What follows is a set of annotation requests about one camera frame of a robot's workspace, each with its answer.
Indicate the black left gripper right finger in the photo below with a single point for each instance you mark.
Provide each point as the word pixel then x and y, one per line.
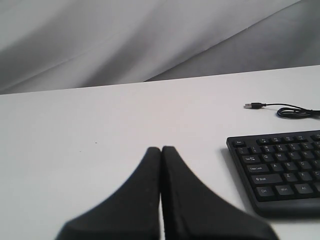
pixel 191 211

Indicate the black acer keyboard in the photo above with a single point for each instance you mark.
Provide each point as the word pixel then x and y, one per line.
pixel 280 172

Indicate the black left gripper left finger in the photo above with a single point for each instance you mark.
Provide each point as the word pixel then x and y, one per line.
pixel 130 213

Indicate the grey backdrop cloth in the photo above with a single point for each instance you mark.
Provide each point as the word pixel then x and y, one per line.
pixel 65 44

